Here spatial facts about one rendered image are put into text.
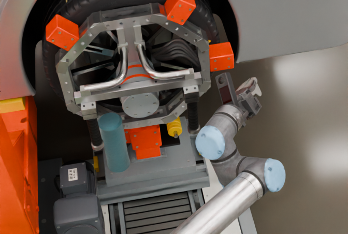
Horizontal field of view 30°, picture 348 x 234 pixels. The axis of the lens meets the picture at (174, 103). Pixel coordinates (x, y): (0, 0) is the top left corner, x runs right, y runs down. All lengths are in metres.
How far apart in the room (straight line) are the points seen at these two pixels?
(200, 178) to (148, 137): 0.41
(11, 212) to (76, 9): 0.70
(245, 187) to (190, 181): 1.11
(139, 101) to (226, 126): 0.43
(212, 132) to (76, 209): 0.86
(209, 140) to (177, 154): 1.03
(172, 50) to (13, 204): 0.71
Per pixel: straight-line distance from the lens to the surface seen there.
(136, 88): 2.12
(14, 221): 2.23
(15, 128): 2.51
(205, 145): 1.89
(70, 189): 2.62
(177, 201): 2.94
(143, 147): 2.62
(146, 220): 2.90
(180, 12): 2.18
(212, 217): 1.71
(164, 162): 2.87
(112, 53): 2.40
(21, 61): 2.40
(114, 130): 2.34
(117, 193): 2.88
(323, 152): 3.21
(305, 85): 3.51
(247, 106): 2.05
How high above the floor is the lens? 2.46
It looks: 46 degrees down
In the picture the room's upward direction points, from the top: 6 degrees counter-clockwise
